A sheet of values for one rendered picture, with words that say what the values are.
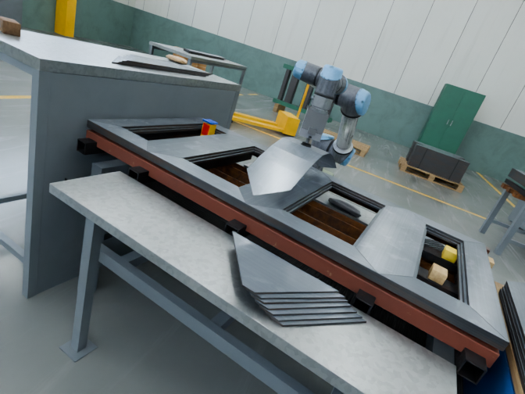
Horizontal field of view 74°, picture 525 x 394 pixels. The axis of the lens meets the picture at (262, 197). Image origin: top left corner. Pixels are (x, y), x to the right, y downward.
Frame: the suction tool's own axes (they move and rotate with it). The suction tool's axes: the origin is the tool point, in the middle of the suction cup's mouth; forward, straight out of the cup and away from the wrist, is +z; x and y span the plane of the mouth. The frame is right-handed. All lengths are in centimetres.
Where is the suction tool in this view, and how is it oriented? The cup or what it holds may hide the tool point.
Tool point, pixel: (305, 148)
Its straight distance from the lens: 140.0
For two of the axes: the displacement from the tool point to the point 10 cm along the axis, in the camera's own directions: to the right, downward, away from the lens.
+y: 9.5, 3.1, 0.1
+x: 1.1, -3.6, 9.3
